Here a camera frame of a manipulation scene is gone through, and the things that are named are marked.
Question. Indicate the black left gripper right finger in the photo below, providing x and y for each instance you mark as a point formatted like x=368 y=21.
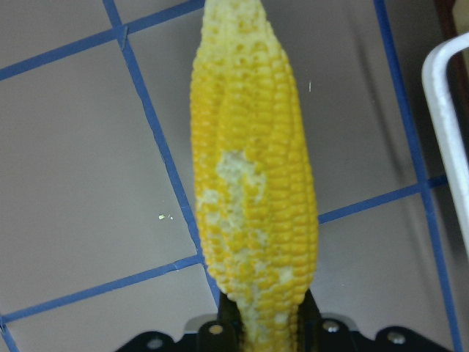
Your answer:
x=318 y=333

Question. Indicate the yellow corn cob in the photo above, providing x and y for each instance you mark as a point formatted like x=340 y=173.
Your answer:
x=255 y=203

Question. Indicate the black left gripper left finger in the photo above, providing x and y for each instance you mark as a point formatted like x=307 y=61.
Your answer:
x=224 y=333

